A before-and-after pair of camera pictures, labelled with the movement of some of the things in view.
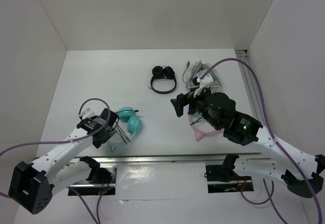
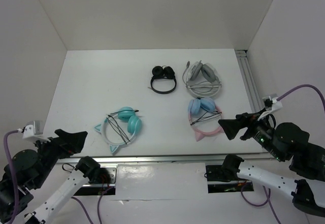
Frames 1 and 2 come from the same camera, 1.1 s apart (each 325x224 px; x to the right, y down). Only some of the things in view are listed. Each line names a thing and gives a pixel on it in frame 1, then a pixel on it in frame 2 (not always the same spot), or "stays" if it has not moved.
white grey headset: (192, 73) stays
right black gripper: (183, 99) -> (245, 119)
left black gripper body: (108, 134) -> (51, 152)
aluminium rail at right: (251, 88) stays
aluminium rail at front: (169, 159) stays
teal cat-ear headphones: (128, 114) stays
